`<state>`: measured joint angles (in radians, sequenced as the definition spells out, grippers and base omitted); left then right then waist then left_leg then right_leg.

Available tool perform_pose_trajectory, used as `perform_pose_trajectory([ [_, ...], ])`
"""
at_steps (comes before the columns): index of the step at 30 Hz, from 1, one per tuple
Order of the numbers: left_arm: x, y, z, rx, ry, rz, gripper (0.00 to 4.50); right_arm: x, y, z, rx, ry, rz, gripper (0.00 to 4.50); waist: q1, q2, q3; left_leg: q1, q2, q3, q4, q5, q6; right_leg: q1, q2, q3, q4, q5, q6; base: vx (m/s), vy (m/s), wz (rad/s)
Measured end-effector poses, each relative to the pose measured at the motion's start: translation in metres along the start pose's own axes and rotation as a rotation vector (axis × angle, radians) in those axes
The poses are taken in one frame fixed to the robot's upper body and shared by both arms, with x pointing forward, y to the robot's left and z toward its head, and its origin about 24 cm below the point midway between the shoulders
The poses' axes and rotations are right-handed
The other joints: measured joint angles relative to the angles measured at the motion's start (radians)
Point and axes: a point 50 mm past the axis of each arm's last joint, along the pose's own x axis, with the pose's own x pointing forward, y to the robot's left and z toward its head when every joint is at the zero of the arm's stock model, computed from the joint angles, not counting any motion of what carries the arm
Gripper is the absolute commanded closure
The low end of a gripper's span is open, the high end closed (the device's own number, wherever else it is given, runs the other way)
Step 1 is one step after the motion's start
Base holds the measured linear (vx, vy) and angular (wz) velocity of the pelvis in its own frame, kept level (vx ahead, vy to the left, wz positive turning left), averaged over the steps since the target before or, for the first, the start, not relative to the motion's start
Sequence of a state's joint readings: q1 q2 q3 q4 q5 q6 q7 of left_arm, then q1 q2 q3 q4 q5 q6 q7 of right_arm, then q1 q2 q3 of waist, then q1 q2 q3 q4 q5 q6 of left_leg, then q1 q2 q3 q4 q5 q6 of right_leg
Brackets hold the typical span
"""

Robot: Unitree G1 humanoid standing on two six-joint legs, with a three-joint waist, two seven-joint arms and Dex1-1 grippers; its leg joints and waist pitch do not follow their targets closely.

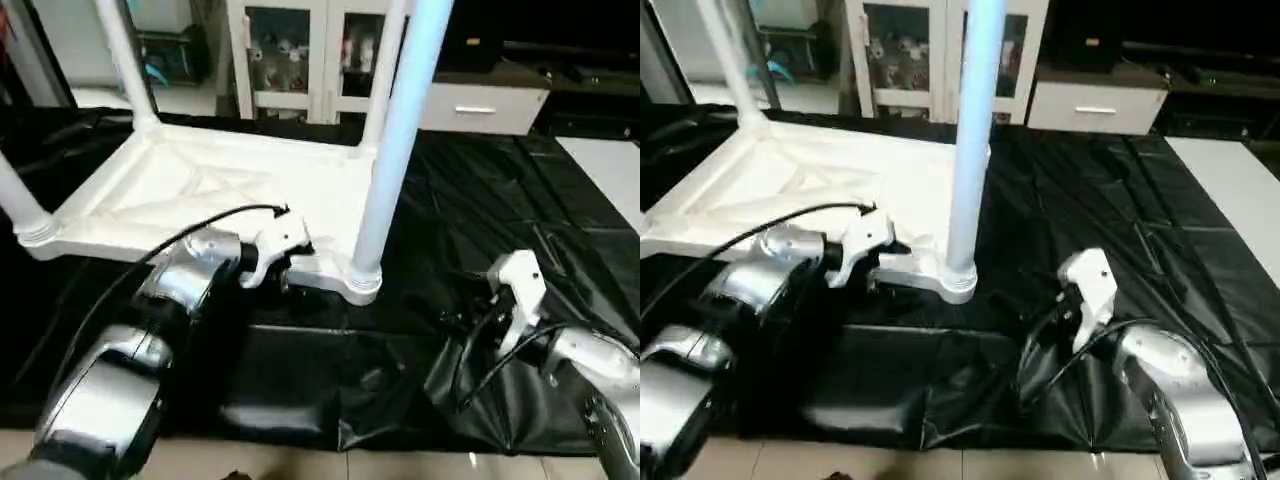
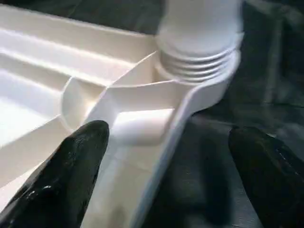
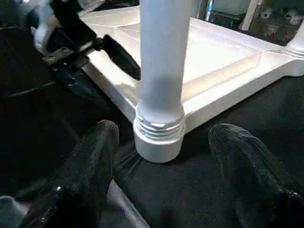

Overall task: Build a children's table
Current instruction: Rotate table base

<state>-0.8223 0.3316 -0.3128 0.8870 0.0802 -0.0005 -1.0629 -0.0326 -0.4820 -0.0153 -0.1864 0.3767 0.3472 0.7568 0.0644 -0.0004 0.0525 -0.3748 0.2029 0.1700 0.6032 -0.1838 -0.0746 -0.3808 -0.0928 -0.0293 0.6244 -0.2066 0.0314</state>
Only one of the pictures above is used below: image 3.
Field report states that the white glass door cabinet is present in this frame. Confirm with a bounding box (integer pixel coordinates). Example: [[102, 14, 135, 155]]
[[259, 0, 304, 43]]

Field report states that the black mat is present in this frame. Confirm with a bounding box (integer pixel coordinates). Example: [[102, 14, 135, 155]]
[[0, 26, 304, 228]]

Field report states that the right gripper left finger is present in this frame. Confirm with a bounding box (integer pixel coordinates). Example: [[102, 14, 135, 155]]
[[19, 120, 120, 228]]

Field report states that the grey metal pole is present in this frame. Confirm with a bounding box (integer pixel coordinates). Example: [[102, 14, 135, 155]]
[[203, 0, 215, 20]]

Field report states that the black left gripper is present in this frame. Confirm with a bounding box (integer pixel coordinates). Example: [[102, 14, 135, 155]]
[[45, 0, 142, 103]]

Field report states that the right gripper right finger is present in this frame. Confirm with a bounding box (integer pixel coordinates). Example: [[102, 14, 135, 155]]
[[208, 123, 304, 228]]

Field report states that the white plastic table top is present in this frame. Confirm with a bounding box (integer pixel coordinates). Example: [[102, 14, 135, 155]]
[[78, 6, 304, 164]]

